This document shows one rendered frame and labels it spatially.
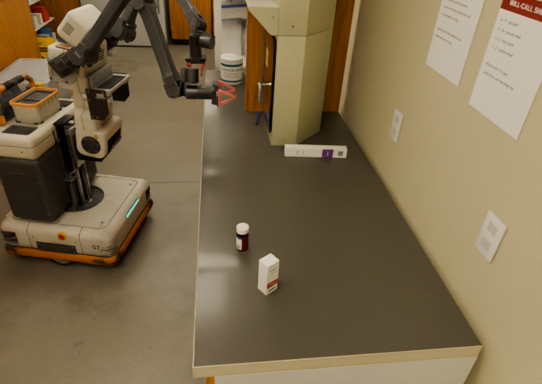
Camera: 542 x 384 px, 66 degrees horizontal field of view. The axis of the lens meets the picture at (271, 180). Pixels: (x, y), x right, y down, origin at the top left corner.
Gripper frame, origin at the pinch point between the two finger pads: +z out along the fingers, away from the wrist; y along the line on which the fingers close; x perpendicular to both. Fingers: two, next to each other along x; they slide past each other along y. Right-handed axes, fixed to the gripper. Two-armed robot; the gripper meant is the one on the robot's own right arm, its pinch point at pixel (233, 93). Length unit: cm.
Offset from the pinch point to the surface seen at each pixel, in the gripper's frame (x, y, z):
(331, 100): 13, 31, 52
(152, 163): 114, 141, -58
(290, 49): -20.8, -6.8, 21.2
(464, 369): 31, -110, 55
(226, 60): 6, 69, -1
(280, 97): -1.3, -6.4, 18.9
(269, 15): -32.8, -7.0, 12.1
